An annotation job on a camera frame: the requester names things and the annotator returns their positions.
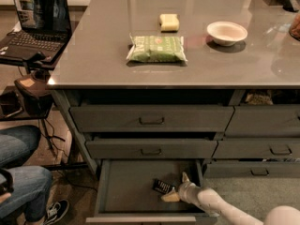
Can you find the black laptop stand tray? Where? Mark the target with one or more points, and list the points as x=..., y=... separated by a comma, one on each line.
x=34, y=62

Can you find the black device with sticky note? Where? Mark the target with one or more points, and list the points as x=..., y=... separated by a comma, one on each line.
x=33, y=87

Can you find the black open laptop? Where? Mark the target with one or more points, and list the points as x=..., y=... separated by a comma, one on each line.
x=45, y=30

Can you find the yellow sponge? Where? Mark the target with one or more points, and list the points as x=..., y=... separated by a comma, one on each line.
x=169, y=22

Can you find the person upper leg in jeans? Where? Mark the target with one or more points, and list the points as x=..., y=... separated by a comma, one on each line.
x=17, y=144

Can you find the top right grey drawer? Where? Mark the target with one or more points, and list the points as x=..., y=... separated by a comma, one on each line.
x=265, y=121

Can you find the top left grey drawer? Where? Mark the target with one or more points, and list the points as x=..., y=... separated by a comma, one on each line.
x=151, y=118

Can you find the middle left grey drawer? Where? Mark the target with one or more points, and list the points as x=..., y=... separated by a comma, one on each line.
x=151, y=148

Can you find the snack bag in right drawer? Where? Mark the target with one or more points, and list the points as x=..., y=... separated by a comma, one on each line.
x=258, y=98

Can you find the brown object on counter right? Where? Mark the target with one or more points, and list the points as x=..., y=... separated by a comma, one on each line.
x=294, y=30

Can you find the black rxbar chocolate bar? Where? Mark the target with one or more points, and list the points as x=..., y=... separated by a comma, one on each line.
x=162, y=187

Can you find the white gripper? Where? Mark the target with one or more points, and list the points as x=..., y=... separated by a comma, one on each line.
x=187, y=191

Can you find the bottom right grey drawer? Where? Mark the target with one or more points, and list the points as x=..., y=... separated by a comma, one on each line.
x=251, y=169

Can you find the open bottom left drawer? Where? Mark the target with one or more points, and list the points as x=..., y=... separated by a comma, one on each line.
x=126, y=196

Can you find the grey drawer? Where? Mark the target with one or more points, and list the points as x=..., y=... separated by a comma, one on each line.
x=251, y=169
x=258, y=148
x=151, y=118
x=151, y=148
x=265, y=121

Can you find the person leg in jeans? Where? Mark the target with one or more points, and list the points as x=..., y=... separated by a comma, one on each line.
x=32, y=186
x=17, y=144

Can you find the green snack bag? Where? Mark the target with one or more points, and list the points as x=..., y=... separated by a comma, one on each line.
x=157, y=49

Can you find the white paper bowl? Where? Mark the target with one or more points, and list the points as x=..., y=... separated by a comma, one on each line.
x=226, y=33

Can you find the black white sneaker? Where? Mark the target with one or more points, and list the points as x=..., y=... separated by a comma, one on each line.
x=56, y=212

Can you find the middle right grey drawer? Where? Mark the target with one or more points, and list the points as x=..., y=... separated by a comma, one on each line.
x=258, y=148

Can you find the person lower leg in jeans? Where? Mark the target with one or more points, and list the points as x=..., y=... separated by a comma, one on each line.
x=32, y=186

